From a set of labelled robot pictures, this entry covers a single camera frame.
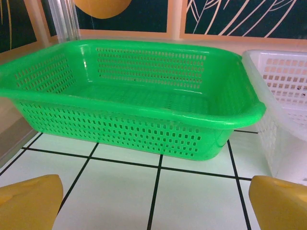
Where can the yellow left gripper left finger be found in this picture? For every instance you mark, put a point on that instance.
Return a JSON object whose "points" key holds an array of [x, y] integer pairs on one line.
{"points": [[28, 206]]}

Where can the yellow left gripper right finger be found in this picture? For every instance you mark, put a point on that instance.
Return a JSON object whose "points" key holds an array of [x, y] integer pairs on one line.
{"points": [[280, 206]]}

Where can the white plastic basket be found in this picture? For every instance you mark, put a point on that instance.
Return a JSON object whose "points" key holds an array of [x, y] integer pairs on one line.
{"points": [[254, 79]]}

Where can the green plastic basket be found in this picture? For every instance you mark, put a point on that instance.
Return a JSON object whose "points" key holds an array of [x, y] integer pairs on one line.
{"points": [[134, 55]]}

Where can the aluminium corner post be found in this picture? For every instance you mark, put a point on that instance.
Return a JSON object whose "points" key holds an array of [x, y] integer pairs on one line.
{"points": [[62, 19]]}

